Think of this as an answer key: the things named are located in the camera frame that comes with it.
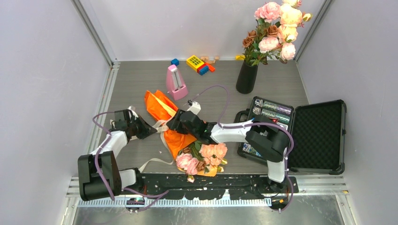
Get cream printed ribbon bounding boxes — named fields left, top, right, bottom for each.
left=129, top=106, right=175, bottom=173

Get pink metronome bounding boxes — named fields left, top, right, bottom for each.
left=166, top=65, right=189, bottom=101

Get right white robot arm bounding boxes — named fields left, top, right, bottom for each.
left=167, top=108, right=294, bottom=192

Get wooden toy pieces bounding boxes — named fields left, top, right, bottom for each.
left=200, top=55, right=220, bottom=64

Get red blue toy blocks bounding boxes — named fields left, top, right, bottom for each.
left=197, top=63, right=215, bottom=75

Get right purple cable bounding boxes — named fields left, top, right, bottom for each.
left=186, top=84, right=295, bottom=213

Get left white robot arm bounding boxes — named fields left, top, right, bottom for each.
left=77, top=108, right=157, bottom=201

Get small yellow toy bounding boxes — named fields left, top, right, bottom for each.
left=235, top=55, right=245, bottom=60

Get yellow toy block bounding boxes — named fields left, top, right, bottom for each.
left=186, top=55, right=205, bottom=71

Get pink flowers in vase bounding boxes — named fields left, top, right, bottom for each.
left=242, top=0, right=313, bottom=66

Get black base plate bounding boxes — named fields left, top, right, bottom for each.
left=128, top=173, right=299, bottom=200

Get black vase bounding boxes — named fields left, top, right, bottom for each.
left=236, top=61, right=258, bottom=94

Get black poker chip case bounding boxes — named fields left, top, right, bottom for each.
left=234, top=96, right=347, bottom=175

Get orange flower bouquet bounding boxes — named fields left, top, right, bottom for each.
left=144, top=90, right=228, bottom=183

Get blue toy block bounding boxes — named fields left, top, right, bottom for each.
left=170, top=58, right=180, bottom=67

